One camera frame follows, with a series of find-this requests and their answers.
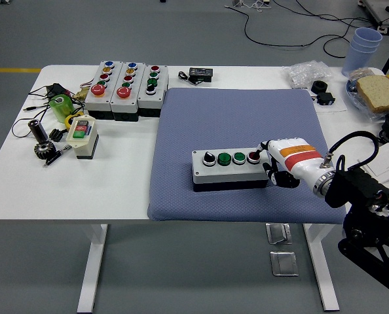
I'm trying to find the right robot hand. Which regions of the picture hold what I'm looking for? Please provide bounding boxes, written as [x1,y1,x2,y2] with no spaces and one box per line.
[251,137,328,190]

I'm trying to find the grey four-button control box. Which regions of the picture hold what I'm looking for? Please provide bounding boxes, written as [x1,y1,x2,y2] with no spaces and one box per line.
[138,63,170,118]
[191,147,272,193]

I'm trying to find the grey five-button control box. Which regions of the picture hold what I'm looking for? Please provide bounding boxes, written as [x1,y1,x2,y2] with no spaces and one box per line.
[84,60,124,119]
[111,61,147,122]

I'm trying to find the black servo motor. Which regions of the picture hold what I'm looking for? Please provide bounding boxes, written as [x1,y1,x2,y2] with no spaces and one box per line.
[316,92,336,107]

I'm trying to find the metal floor outlet plate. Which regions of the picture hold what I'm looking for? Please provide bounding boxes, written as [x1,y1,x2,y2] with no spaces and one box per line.
[269,251,299,277]
[265,222,293,245]

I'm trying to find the clear plastic bag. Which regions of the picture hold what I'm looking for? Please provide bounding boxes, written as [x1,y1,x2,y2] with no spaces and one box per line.
[282,60,333,89]

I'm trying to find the white paper sheet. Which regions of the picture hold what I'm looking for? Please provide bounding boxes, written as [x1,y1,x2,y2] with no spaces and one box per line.
[358,143,389,183]

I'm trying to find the blue-grey padded mat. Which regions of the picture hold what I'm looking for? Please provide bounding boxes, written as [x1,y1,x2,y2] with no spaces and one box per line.
[147,86,348,225]

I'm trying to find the blue plate with plastic wrap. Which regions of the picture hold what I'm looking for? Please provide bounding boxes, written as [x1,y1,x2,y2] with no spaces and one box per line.
[346,67,389,115]

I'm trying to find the white table leg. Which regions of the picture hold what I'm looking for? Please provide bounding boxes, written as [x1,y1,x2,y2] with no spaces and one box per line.
[303,223,341,311]
[77,223,109,313]

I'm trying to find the stacked blue plastic cups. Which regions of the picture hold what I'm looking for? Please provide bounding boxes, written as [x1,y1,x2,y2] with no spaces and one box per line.
[341,27,384,78]

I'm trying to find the black digital display module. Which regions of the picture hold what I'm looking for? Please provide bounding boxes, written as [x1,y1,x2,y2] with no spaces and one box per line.
[188,67,215,84]

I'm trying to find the yellow tape roll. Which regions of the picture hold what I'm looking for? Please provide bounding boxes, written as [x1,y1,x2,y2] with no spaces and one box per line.
[64,111,85,128]

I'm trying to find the green tape roll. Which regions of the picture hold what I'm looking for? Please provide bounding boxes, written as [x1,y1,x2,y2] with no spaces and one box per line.
[48,94,75,124]

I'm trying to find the black pen probe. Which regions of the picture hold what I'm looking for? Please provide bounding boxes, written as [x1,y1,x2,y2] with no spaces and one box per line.
[43,144,73,168]

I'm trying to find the black power adapter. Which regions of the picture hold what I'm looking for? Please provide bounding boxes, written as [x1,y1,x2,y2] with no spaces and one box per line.
[46,83,73,99]

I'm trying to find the black gear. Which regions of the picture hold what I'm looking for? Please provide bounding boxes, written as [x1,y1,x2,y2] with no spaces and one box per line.
[33,141,58,160]

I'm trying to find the black metal cylinder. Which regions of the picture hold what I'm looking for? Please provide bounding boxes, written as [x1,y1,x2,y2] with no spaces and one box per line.
[28,119,50,143]

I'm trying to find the black floor cable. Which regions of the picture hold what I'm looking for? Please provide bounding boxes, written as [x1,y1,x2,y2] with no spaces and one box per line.
[225,0,384,60]

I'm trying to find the black module cable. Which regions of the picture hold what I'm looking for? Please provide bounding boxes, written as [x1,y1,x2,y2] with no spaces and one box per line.
[177,71,198,86]

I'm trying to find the white floor cables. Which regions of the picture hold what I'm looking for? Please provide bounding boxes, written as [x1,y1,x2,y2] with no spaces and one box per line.
[232,0,272,12]

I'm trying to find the metal frame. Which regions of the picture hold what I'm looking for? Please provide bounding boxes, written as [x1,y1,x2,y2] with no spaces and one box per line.
[358,0,389,33]

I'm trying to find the cream red-green switch box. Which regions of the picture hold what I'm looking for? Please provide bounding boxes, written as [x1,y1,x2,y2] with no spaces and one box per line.
[65,114,100,160]

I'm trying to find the thin black cable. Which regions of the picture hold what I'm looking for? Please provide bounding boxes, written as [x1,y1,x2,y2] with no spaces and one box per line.
[11,85,86,138]

